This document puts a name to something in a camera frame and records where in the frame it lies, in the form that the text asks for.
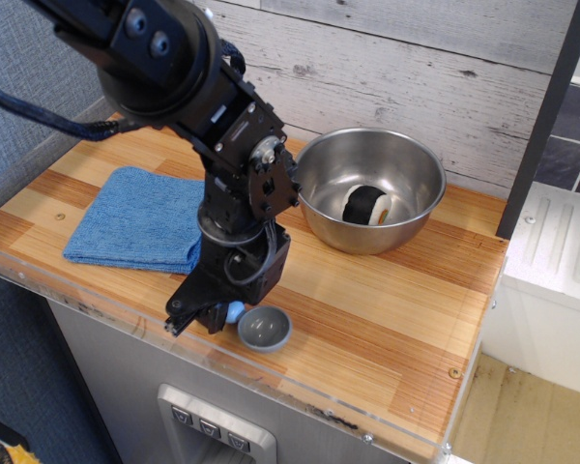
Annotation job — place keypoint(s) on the stainless steel bowl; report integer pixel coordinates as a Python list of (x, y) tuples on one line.
[(399, 165)]

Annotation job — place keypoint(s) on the silver dispenser button panel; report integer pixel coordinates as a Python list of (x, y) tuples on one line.
[(200, 432)]

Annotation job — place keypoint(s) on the white toy sink unit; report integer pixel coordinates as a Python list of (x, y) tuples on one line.
[(534, 320)]

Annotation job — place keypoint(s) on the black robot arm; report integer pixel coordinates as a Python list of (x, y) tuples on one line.
[(162, 64)]

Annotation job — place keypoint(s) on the clear acrylic edge guard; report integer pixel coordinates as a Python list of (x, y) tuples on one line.
[(381, 346)]

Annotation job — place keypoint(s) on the dark grey right post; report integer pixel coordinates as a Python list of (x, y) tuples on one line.
[(554, 96)]

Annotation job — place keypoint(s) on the blue folded cloth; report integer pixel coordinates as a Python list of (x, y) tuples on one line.
[(142, 221)]

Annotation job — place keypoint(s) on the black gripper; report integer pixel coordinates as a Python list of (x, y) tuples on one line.
[(243, 267)]

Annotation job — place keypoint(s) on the yellow object at corner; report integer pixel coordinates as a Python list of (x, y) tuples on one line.
[(19, 455)]

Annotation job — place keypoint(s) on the toy sushi roll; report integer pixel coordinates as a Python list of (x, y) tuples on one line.
[(365, 205)]

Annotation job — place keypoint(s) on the blue handled grey spoon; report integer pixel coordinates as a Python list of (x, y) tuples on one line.
[(262, 329)]

